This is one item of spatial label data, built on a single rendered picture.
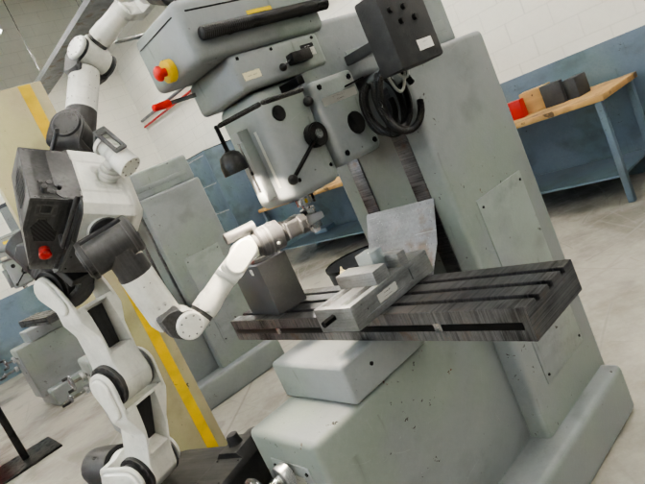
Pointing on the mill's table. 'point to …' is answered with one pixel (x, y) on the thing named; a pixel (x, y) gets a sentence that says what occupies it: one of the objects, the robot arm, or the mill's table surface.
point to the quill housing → (283, 143)
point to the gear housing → (252, 73)
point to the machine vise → (414, 265)
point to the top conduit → (260, 18)
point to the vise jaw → (363, 276)
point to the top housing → (180, 32)
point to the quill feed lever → (314, 134)
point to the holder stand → (271, 284)
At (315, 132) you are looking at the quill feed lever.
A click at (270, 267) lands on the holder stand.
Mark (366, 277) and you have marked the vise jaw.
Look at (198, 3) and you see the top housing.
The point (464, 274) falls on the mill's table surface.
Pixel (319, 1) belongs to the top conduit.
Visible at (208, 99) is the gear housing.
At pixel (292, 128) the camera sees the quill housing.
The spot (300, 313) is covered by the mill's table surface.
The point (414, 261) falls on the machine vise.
